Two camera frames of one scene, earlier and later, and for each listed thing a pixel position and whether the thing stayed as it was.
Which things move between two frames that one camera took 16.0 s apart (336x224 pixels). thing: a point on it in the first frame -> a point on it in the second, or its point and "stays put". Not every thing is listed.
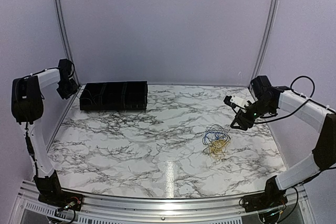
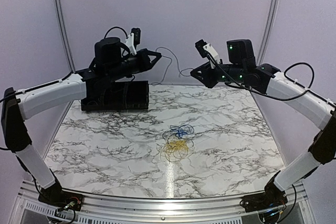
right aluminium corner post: [268, 38] stays put
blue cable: [214, 132] -> [185, 128]
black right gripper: [242, 120] -> [208, 80]
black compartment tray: [119, 95] stays put
